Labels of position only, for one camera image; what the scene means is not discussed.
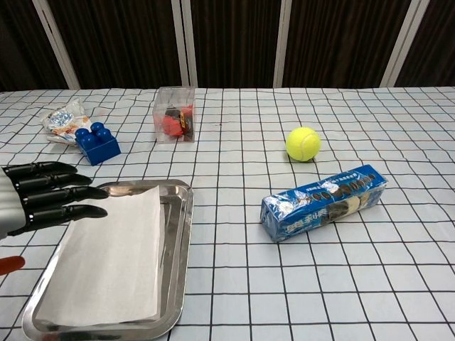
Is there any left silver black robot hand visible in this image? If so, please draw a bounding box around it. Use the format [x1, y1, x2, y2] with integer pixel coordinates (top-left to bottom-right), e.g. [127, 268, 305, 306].
[0, 161, 109, 277]

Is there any stainless steel tray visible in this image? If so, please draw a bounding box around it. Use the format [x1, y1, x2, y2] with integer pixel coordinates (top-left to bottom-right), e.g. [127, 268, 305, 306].
[21, 179, 195, 341]

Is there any translucent white plastic sheet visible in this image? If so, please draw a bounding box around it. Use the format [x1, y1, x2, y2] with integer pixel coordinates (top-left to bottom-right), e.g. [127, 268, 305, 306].
[35, 184, 166, 327]

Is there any white double frame post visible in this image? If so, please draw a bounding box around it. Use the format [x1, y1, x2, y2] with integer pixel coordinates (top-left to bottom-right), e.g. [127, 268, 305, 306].
[170, 0, 198, 89]

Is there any clear box with clips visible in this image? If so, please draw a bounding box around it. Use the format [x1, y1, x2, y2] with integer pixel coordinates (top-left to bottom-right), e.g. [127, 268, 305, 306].
[151, 86, 196, 144]

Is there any blue cookie box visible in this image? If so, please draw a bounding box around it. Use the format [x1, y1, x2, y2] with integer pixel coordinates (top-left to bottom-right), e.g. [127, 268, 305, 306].
[261, 163, 389, 243]

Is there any blue toy building block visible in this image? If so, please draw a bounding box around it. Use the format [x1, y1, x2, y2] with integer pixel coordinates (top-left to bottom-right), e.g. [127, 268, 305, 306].
[74, 121, 122, 167]

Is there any white metal frame post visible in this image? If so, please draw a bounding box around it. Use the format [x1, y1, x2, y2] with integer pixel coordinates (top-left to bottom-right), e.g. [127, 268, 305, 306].
[272, 0, 293, 89]
[31, 0, 81, 90]
[379, 0, 424, 88]

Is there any yellow tennis ball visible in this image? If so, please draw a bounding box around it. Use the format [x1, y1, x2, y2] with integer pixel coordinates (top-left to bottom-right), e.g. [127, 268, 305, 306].
[285, 126, 322, 163]

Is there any white checkered tablecloth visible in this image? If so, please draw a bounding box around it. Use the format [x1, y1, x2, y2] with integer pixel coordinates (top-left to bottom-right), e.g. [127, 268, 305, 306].
[0, 86, 455, 341]

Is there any white snack bag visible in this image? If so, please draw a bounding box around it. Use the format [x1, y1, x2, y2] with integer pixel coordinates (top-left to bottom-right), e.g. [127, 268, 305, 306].
[38, 97, 92, 145]

